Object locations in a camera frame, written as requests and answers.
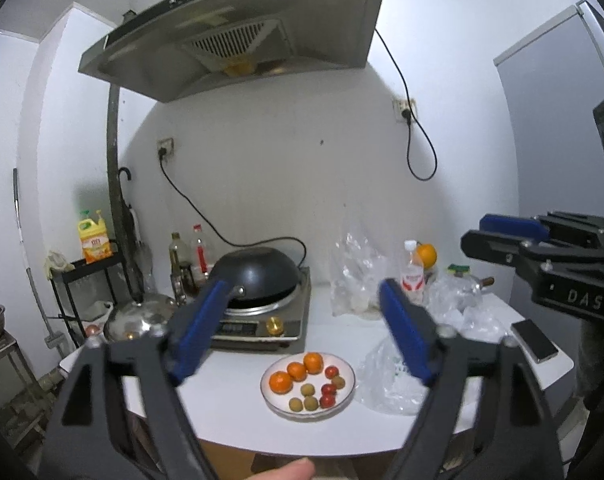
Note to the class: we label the tangerine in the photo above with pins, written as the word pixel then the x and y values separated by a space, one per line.
pixel 297 371
pixel 280 381
pixel 313 362

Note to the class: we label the black smartphone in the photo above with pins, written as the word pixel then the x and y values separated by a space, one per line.
pixel 534 340

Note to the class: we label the black metal rack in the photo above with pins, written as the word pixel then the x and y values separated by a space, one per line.
pixel 82 267

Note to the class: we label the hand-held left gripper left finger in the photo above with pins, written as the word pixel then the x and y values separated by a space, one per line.
pixel 199 332

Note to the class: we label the white wall socket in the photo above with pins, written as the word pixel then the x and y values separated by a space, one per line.
pixel 168 142
pixel 399 105

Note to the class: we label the yellow detergent bottle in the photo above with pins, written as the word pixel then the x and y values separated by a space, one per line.
pixel 94 247

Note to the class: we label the metal stand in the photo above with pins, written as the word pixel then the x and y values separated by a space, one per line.
pixel 2 355

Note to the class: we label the pale crumpled gloves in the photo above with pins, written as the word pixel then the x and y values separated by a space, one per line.
pixel 57 260

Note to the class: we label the red label sauce bottle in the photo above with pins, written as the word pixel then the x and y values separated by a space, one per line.
pixel 199 255

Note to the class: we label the brown longan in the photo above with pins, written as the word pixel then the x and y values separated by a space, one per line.
pixel 338 382
pixel 310 402
pixel 295 404
pixel 307 390

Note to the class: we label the person's left hand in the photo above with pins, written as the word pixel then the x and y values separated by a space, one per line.
pixel 284 470

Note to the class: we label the green sponge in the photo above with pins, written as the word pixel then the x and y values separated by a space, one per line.
pixel 457 270

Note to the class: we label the crumpled clear plastic bag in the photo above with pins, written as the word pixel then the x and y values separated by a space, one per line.
pixel 462 300
pixel 352 280

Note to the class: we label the silver induction cooker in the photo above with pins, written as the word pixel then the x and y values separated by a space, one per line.
pixel 282 310

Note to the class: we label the black wok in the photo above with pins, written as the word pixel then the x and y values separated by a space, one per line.
pixel 257 270

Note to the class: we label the white refrigerator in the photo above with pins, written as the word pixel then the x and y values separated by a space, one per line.
pixel 547 135

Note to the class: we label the red cherry tomato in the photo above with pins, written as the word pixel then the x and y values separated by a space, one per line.
pixel 331 371
pixel 328 388
pixel 327 401

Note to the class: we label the large orange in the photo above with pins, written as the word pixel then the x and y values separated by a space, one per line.
pixel 427 255

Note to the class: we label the white plate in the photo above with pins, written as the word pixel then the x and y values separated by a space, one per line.
pixel 277 400

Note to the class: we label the dark oil bottle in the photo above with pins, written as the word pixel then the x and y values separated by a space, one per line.
pixel 176 255

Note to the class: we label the clear water bottle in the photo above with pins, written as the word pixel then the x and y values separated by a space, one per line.
pixel 413 280

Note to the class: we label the black umbrella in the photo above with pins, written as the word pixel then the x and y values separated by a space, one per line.
pixel 130 240

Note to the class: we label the dark vertical pipe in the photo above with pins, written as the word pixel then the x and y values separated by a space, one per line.
pixel 113 160

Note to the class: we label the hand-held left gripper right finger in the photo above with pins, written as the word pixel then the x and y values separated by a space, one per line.
pixel 407 332

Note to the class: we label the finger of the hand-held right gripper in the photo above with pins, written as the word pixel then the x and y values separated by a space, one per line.
pixel 512 227
pixel 492 249

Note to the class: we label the printed clear plastic bag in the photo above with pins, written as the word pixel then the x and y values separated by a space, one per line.
pixel 382 390

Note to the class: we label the metal pole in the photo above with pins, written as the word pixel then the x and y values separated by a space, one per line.
pixel 18 220

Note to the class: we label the steel pot lid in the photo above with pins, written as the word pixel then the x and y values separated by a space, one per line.
pixel 137 315

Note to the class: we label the steel range hood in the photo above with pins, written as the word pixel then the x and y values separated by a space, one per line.
pixel 232 0

